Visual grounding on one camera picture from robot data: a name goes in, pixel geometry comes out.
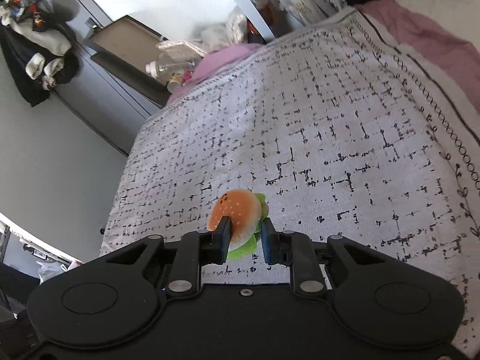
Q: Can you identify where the clear crinkled plastic bag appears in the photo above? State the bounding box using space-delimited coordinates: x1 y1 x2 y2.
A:
155 39 208 61

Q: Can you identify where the burger plush toy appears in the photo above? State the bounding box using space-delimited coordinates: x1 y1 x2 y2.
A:
206 189 271 262

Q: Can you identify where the hanging clothes bundle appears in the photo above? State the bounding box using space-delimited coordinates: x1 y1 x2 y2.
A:
0 0 81 107

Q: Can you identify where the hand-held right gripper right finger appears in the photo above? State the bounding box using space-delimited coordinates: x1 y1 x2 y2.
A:
261 218 417 296

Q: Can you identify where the clear plastic bottle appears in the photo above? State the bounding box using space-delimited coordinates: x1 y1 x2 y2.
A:
145 52 196 83

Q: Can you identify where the dark framed cardboard panel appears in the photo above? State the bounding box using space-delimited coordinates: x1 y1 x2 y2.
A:
84 15 177 107

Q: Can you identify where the white plastic bags heap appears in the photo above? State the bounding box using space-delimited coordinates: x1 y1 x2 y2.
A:
199 5 249 52

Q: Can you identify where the white black-patterned blanket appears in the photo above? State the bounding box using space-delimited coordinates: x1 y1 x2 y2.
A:
99 5 480 357

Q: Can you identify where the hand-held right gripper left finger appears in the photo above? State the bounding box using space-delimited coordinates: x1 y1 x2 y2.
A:
99 215 233 297

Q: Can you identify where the white fluffy blanket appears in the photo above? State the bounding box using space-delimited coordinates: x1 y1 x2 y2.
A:
390 0 480 46

